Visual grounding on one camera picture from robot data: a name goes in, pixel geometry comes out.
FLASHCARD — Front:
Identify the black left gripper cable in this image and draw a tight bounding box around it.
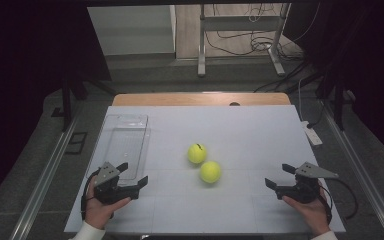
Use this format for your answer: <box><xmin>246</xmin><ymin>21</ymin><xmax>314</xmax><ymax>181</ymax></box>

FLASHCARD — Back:
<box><xmin>80</xmin><ymin>169</ymin><xmax>101</xmax><ymax>221</ymax></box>

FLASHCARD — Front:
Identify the tangle of black floor cables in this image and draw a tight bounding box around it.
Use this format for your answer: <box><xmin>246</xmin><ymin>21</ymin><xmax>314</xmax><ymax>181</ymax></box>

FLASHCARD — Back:
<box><xmin>206</xmin><ymin>3</ymin><xmax>304</xmax><ymax>63</ymax></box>

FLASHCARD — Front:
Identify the silver metal rail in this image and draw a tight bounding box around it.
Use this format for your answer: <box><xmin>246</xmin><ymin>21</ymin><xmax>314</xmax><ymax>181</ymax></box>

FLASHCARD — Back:
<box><xmin>319</xmin><ymin>99</ymin><xmax>384</xmax><ymax>240</ymax></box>
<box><xmin>9</xmin><ymin>116</ymin><xmax>81</xmax><ymax>240</ymax></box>

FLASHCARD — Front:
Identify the person's left hand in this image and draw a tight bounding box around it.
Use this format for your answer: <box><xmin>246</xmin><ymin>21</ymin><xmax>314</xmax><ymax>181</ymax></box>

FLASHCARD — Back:
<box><xmin>84</xmin><ymin>176</ymin><xmax>132</xmax><ymax>231</ymax></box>

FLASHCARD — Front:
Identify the grey metal stand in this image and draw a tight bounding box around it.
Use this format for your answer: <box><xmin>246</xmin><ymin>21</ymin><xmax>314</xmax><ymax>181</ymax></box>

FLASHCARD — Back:
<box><xmin>197</xmin><ymin>3</ymin><xmax>291</xmax><ymax>78</ymax></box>

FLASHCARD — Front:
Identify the black power cable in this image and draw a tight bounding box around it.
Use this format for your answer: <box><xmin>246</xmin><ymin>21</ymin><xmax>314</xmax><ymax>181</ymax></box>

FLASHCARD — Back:
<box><xmin>306</xmin><ymin>99</ymin><xmax>326</xmax><ymax>129</ymax></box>

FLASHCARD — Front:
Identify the clear plastic container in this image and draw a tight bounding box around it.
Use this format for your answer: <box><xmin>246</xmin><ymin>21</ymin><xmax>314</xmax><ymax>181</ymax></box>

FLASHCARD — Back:
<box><xmin>91</xmin><ymin>113</ymin><xmax>152</xmax><ymax>187</ymax></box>

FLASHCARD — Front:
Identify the wooden table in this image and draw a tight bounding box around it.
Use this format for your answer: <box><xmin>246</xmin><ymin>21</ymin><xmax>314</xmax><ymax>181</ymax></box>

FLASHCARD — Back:
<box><xmin>112</xmin><ymin>92</ymin><xmax>292</xmax><ymax>107</ymax></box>

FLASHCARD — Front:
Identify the black stand leg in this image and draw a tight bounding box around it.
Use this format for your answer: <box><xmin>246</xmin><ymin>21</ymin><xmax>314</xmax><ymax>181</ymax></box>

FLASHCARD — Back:
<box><xmin>60</xmin><ymin>78</ymin><xmax>74</xmax><ymax>132</ymax></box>

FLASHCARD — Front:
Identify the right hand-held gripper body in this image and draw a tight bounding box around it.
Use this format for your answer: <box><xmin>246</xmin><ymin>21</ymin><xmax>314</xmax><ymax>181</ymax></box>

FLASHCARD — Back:
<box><xmin>274</xmin><ymin>161</ymin><xmax>340</xmax><ymax>204</ymax></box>

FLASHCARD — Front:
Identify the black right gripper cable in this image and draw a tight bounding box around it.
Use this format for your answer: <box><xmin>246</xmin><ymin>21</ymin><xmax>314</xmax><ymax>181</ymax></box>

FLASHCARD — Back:
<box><xmin>319</xmin><ymin>178</ymin><xmax>359</xmax><ymax>225</ymax></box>

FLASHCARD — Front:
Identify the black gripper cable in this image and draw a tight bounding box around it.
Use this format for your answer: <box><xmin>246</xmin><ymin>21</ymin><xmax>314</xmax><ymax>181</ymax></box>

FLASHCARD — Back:
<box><xmin>319</xmin><ymin>178</ymin><xmax>359</xmax><ymax>225</ymax></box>
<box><xmin>80</xmin><ymin>169</ymin><xmax>101</xmax><ymax>221</ymax></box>

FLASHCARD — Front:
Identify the white cable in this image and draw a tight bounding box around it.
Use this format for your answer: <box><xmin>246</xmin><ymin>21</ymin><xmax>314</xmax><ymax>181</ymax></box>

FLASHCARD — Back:
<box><xmin>297</xmin><ymin>77</ymin><xmax>305</xmax><ymax>123</ymax></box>

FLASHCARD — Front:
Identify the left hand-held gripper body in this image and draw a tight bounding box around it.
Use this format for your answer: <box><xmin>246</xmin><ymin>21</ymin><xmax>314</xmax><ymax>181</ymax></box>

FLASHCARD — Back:
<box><xmin>93</xmin><ymin>161</ymin><xmax>140</xmax><ymax>205</ymax></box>

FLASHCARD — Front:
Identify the person's right hand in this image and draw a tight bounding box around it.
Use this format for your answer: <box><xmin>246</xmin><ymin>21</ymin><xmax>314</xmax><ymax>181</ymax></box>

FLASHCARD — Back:
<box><xmin>282</xmin><ymin>181</ymin><xmax>332</xmax><ymax>238</ymax></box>

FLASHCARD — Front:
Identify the black floor frame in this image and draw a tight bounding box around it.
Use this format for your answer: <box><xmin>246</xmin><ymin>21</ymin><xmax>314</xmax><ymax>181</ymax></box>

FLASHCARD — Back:
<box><xmin>64</xmin><ymin>131</ymin><xmax>88</xmax><ymax>155</ymax></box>

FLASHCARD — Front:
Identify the white power strip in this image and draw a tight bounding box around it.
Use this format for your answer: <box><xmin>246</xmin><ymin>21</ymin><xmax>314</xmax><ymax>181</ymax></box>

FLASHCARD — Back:
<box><xmin>300</xmin><ymin>120</ymin><xmax>324</xmax><ymax>147</ymax></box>

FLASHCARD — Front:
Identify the black curtain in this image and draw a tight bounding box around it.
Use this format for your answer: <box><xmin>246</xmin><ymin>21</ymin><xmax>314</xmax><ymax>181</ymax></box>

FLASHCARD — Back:
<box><xmin>0</xmin><ymin>0</ymin><xmax>112</xmax><ymax>214</ymax></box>
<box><xmin>283</xmin><ymin>0</ymin><xmax>384</xmax><ymax>168</ymax></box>

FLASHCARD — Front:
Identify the white cabinet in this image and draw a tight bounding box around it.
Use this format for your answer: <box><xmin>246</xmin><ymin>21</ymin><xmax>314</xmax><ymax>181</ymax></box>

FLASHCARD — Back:
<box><xmin>87</xmin><ymin>4</ymin><xmax>177</xmax><ymax>56</ymax></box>

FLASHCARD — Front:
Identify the yellow tennis ball black print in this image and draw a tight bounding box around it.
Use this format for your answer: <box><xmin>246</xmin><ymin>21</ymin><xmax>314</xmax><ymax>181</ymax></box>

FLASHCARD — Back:
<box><xmin>187</xmin><ymin>143</ymin><xmax>208</xmax><ymax>165</ymax></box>

